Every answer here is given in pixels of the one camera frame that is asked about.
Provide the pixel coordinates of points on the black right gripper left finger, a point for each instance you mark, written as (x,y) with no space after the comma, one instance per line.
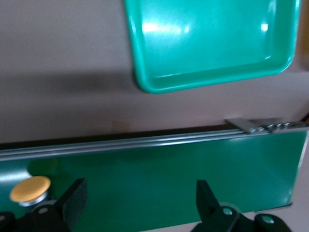
(70,205)

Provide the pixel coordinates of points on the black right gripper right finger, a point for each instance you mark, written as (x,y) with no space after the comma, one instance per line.
(207,210)

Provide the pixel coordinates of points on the yellow mushroom push button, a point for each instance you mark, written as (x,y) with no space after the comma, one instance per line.
(30,188)

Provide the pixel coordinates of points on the green conveyor belt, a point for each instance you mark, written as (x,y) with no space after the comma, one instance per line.
(169,181)

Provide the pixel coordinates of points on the green plastic tray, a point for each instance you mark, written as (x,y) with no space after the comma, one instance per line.
(205,43)

